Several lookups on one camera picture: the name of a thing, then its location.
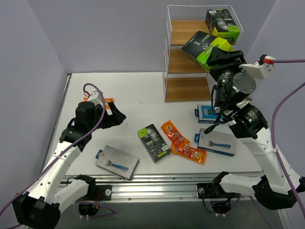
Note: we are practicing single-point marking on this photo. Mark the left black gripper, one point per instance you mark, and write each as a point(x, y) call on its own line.
point(107, 117)

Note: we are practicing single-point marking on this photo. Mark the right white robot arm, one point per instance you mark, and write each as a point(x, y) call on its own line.
point(279, 186)

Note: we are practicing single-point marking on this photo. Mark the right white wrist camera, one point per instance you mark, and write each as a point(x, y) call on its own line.
point(261, 68)

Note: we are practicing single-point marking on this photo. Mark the grey box blue razor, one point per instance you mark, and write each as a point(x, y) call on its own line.
point(117, 162)
point(216, 142)

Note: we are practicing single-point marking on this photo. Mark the orange razor bag upper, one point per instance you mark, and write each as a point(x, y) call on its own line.
point(174, 135)

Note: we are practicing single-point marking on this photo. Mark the black green razor pack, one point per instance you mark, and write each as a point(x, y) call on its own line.
point(199, 47)

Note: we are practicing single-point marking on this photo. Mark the aluminium mounting rail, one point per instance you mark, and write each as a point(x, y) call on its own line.
point(154, 188)

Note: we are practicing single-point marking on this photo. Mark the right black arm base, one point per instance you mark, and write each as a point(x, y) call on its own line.
point(207, 190)

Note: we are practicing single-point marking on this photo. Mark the blue white razor box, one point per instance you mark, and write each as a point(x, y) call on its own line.
point(206, 114)

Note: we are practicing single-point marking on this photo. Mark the orange razor bag far left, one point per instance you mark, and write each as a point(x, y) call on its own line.
point(107, 101)

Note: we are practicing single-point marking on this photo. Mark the orange razor bag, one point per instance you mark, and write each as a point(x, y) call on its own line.
point(107, 101)
point(174, 135)
point(190, 153)

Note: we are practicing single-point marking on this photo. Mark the white wire wooden shelf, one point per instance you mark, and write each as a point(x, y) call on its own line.
point(184, 79)

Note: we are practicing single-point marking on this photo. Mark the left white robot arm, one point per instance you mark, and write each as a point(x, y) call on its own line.
point(40, 205)

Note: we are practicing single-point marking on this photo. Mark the orange razor bag lower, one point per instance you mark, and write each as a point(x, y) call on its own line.
point(190, 153)

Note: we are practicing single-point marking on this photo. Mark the tall green black razor box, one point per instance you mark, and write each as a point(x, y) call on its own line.
point(220, 23)

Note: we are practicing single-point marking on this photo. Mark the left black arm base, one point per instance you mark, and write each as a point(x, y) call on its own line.
point(104, 192)

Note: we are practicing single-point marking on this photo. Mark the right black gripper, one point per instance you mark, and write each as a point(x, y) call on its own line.
point(227, 63)

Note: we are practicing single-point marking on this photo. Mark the small black green razor box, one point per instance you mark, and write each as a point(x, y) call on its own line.
point(153, 142)

